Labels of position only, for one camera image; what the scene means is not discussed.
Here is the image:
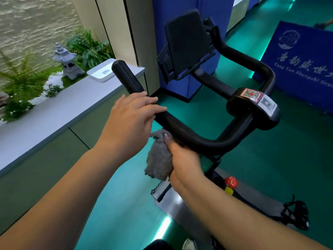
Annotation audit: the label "person's right hand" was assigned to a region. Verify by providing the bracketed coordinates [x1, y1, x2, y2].
[163, 133, 206, 195]

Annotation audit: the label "blue hotel banner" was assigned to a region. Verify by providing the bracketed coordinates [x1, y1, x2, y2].
[252, 21, 333, 115]

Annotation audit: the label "black exercise bike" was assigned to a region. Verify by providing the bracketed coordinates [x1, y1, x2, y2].
[153, 168, 300, 250]

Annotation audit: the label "person's right forearm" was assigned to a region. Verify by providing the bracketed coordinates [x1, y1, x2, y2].
[177, 177, 331, 250]

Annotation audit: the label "patch of white pebbles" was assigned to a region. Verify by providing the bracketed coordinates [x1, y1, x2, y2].
[28, 71, 64, 105]

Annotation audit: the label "person's black trousers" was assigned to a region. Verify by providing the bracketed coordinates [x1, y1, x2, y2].
[143, 239, 174, 250]

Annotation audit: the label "white sneaker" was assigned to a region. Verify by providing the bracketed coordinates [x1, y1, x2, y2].
[182, 238, 198, 250]

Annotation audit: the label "blue wall pad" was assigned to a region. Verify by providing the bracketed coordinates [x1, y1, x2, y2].
[152, 0, 236, 103]

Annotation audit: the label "pale hallway cabinet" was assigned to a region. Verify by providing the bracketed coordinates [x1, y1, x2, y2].
[227, 0, 251, 33]

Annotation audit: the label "person's left hand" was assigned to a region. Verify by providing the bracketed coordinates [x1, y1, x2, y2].
[95, 91, 168, 167]

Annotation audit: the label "red round knob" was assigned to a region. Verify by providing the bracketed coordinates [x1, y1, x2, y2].
[224, 176, 238, 190]

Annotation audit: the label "slim green fern plant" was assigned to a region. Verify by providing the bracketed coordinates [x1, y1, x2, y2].
[0, 50, 62, 102]

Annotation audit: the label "large bushy fern plant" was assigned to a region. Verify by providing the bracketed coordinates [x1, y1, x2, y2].
[65, 27, 115, 72]

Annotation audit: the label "black tablet holder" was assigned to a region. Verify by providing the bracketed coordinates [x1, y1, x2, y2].
[156, 9, 236, 101]

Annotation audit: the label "small dark green shrub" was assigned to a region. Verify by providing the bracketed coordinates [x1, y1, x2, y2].
[44, 83, 63, 98]
[2, 100, 34, 122]

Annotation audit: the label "long cabinet with grey top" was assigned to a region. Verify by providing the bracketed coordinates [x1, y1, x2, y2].
[0, 64, 149, 235]

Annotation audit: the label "white plastic tray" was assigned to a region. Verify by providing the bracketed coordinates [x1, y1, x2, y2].
[86, 58, 118, 83]

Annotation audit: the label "grey cleaning cloth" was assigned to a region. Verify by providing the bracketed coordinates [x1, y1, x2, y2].
[144, 128, 174, 181]

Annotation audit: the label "grey stone pagoda lantern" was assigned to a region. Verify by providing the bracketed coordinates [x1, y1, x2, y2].
[51, 43, 86, 80]

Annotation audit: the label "green moss mat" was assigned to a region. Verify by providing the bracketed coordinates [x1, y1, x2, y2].
[34, 65, 88, 102]

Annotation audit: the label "black exercise bike frame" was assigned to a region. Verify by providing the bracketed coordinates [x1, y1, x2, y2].
[151, 87, 310, 250]

